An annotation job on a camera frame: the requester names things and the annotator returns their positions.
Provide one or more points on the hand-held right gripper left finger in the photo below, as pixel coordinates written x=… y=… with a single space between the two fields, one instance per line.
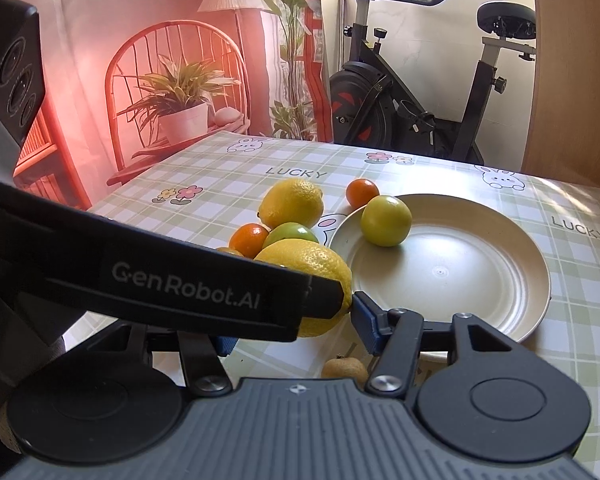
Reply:
x=226 y=345

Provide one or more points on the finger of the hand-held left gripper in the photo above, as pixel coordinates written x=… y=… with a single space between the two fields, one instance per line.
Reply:
x=330 y=297

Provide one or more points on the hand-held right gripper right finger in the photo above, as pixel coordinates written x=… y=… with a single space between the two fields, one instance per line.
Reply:
x=365 y=322

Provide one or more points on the large yellow lemon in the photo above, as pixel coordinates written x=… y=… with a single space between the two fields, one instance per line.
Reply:
x=310 y=265

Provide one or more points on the brown longan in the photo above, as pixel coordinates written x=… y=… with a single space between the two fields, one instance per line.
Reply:
x=344 y=370

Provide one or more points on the green round fruit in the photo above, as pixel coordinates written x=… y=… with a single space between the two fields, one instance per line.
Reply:
x=291 y=234

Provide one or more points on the cream round plate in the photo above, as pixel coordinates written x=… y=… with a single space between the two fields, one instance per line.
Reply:
x=455 y=270

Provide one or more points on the yellow-green round fruit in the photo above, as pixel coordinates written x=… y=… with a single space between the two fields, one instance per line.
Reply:
x=386 y=220

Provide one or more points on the small yellow lemon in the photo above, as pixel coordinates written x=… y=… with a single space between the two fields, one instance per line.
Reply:
x=292 y=202

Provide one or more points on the small orange tangerine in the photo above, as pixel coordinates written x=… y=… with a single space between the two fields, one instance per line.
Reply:
x=362 y=192

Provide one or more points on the green plaid tablecloth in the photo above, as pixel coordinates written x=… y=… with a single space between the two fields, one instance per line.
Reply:
x=430 y=175

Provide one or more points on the black exercise bike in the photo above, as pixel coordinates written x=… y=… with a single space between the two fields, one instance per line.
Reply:
x=360 y=95

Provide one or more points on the printed backdrop cloth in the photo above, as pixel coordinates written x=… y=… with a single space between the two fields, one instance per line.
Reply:
x=130 y=10

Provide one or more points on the wooden panel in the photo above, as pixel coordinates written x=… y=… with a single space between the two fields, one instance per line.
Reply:
x=580 y=85

